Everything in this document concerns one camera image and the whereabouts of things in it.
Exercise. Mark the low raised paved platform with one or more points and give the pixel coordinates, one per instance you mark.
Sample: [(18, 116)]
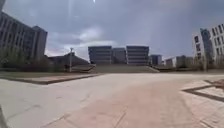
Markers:
[(50, 79)]

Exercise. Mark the dark banded building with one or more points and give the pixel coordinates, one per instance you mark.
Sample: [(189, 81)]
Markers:
[(136, 55)]

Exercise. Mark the large grey building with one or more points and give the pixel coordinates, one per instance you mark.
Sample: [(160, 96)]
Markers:
[(20, 35)]

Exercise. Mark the white building with windows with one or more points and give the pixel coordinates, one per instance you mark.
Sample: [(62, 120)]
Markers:
[(218, 40)]

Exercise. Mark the low dark building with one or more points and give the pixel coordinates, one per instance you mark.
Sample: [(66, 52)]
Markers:
[(79, 62)]

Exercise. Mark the pale stone paved plaza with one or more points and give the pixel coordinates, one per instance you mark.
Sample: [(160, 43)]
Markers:
[(110, 96)]

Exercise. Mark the row of trees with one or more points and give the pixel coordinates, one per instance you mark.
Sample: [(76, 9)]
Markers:
[(16, 60)]

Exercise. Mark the distant buildings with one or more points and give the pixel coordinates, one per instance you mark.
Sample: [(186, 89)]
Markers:
[(155, 60)]

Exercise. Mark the wide stone steps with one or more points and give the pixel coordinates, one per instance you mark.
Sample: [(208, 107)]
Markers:
[(123, 69)]

